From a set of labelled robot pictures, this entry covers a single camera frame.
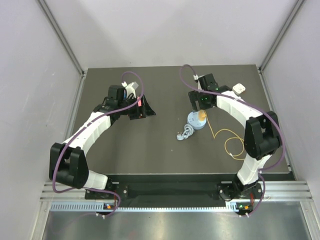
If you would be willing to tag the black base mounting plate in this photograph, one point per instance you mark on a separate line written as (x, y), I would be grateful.
(215, 186)

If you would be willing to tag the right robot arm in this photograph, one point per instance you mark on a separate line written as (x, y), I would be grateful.
(262, 135)

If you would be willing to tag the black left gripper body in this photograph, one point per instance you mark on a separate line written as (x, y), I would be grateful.
(136, 112)

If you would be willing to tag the aluminium frame rail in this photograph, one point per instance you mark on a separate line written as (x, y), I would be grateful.
(73, 195)

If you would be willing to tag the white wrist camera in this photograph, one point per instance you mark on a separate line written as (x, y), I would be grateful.
(130, 89)
(196, 77)

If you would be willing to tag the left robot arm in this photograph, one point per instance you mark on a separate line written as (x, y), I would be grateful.
(68, 163)

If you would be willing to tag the round light blue power strip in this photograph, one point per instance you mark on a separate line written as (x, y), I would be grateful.
(193, 123)

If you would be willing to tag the white square charger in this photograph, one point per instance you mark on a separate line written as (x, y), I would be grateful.
(238, 88)

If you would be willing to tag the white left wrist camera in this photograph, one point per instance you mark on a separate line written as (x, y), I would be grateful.
(130, 89)

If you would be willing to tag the orange charger block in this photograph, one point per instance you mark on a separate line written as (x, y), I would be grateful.
(201, 115)

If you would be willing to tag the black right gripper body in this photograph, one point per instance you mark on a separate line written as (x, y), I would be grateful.
(200, 96)

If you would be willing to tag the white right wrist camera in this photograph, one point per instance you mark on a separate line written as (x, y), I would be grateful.
(196, 77)

